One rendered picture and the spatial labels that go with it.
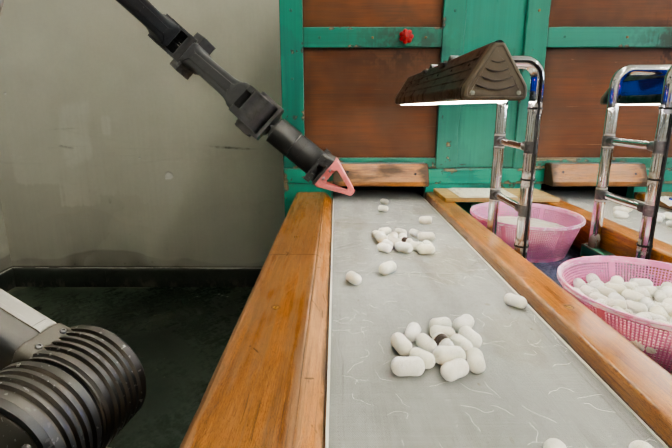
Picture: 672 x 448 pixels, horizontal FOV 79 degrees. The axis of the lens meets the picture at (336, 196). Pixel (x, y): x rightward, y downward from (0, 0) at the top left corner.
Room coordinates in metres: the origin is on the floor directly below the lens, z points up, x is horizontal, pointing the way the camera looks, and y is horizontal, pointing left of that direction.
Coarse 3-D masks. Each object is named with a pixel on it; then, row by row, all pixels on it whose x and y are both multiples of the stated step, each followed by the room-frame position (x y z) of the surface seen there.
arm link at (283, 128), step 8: (272, 128) 0.81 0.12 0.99; (280, 128) 0.81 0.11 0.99; (288, 128) 0.81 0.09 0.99; (272, 136) 0.80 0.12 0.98; (280, 136) 0.80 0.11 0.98; (288, 136) 0.80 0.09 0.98; (296, 136) 0.81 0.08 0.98; (272, 144) 0.82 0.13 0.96; (280, 144) 0.81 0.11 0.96; (288, 144) 0.80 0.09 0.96; (288, 152) 0.82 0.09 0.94
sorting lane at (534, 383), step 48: (336, 240) 0.88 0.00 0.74; (336, 288) 0.63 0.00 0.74; (384, 288) 0.63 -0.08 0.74; (432, 288) 0.63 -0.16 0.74; (480, 288) 0.63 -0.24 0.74; (336, 336) 0.48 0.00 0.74; (384, 336) 0.48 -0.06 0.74; (528, 336) 0.48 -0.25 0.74; (336, 384) 0.39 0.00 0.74; (384, 384) 0.39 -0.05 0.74; (432, 384) 0.39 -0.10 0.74; (480, 384) 0.39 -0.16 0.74; (528, 384) 0.39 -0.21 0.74; (576, 384) 0.39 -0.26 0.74; (336, 432) 0.32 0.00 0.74; (384, 432) 0.32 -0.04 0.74; (432, 432) 0.32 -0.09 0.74; (480, 432) 0.32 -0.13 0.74; (528, 432) 0.32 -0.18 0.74; (576, 432) 0.32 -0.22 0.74; (624, 432) 0.32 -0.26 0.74
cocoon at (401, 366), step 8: (392, 360) 0.41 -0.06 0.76; (400, 360) 0.40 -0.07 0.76; (408, 360) 0.40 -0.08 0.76; (416, 360) 0.40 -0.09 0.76; (392, 368) 0.40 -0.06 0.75; (400, 368) 0.39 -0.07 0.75; (408, 368) 0.40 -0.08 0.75; (416, 368) 0.39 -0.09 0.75; (424, 368) 0.40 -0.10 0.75; (400, 376) 0.40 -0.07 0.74
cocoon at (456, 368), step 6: (456, 360) 0.40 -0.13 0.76; (462, 360) 0.40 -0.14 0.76; (444, 366) 0.39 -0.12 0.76; (450, 366) 0.39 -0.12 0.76; (456, 366) 0.39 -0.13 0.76; (462, 366) 0.40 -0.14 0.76; (468, 366) 0.40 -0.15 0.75; (444, 372) 0.39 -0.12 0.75; (450, 372) 0.39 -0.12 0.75; (456, 372) 0.39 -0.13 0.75; (462, 372) 0.39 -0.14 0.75; (444, 378) 0.39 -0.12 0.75; (450, 378) 0.39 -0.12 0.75; (456, 378) 0.39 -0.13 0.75
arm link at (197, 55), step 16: (192, 48) 1.05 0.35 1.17; (208, 48) 1.08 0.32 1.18; (176, 64) 1.07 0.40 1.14; (192, 64) 1.02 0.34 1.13; (208, 64) 0.97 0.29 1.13; (208, 80) 0.94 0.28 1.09; (224, 80) 0.90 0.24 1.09; (224, 96) 0.87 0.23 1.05; (240, 96) 0.84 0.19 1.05; (256, 96) 0.81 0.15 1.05; (240, 112) 0.81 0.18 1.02; (256, 112) 0.81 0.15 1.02; (272, 112) 0.82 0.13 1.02; (256, 128) 0.81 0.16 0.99
